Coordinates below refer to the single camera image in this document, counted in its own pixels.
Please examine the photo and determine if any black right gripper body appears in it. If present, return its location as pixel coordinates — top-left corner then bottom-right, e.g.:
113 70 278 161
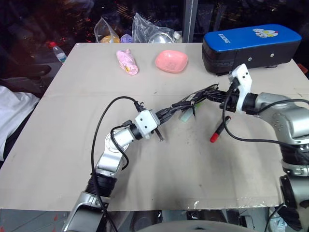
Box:
219 90 240 114

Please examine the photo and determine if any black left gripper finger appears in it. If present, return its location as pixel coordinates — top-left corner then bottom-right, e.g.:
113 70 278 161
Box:
155 103 182 118
158 108 183 124

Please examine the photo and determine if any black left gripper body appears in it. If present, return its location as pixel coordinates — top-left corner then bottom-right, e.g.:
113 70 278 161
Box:
151 110 166 143

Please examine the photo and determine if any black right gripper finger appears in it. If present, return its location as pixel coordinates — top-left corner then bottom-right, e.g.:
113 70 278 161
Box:
207 94 228 104
204 89 229 97

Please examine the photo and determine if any pale green highlighter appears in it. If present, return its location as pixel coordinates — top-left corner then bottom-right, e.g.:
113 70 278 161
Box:
179 102 203 123

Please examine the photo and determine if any red black marker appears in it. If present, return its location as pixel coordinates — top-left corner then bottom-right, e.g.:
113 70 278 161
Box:
209 116 231 144

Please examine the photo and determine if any pink plastic bowl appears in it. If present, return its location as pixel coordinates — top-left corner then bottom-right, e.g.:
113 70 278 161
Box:
154 49 189 73

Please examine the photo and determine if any blue black case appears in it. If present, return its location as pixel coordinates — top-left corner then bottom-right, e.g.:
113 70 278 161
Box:
201 23 302 76

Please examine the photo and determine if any pink baby shoe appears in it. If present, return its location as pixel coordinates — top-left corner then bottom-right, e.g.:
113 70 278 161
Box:
116 48 139 76

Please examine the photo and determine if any small white capped bottle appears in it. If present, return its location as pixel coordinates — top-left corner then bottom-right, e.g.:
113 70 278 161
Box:
172 30 183 44

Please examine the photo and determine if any clear crumpled plastic bag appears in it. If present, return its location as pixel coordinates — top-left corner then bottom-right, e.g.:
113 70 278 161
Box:
131 12 176 44

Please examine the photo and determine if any clear bag with orange item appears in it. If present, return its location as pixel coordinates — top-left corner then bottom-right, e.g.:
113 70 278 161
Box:
94 16 121 44

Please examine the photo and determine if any clear plastic water bottle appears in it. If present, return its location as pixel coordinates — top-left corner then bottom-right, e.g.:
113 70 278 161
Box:
48 41 68 64

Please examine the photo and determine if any black chair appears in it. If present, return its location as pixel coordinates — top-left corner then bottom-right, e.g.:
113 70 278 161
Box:
0 63 52 95

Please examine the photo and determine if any white cloth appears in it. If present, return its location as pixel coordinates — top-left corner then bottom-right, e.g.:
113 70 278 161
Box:
0 85 41 162

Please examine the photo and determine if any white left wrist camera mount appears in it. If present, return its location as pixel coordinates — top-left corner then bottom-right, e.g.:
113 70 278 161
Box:
134 109 160 140

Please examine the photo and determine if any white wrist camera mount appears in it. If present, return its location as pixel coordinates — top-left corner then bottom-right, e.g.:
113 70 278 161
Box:
134 109 160 140
227 63 253 113

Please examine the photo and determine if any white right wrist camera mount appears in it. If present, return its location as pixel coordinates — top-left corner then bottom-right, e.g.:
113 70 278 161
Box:
227 63 253 113

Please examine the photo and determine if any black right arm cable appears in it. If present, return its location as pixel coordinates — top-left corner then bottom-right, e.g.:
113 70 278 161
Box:
222 83 309 157

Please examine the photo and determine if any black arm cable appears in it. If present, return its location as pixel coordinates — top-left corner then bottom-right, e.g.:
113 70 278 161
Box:
222 83 309 157
90 96 146 232

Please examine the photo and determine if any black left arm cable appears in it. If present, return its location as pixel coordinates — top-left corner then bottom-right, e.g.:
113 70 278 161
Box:
90 96 146 232

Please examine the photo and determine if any grey vertical post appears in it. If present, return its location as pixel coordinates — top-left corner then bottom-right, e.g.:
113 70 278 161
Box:
183 0 199 44

